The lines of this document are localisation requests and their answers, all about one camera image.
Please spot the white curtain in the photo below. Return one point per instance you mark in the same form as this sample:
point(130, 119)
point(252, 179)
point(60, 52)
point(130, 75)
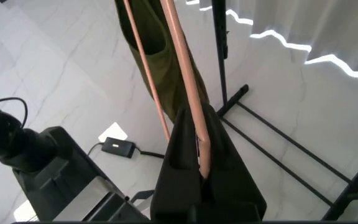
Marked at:
point(322, 25)

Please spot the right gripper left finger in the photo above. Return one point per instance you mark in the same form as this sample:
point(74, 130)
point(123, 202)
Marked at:
point(179, 186)

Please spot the green long-sleeved shirt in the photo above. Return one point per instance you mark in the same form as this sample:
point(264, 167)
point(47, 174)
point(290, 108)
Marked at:
point(163, 71)

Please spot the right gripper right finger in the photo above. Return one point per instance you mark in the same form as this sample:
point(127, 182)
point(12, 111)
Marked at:
point(228, 186)

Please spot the black power adapter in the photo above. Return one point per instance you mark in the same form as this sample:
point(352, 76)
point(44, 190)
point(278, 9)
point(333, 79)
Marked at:
point(118, 147)

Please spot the pink clothes hanger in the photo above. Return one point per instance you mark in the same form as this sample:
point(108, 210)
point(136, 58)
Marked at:
point(182, 46)

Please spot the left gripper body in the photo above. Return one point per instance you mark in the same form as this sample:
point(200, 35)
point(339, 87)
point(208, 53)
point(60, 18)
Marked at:
point(51, 183)

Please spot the black clothes rack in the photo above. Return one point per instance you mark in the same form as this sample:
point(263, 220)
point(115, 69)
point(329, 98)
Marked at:
point(221, 31)

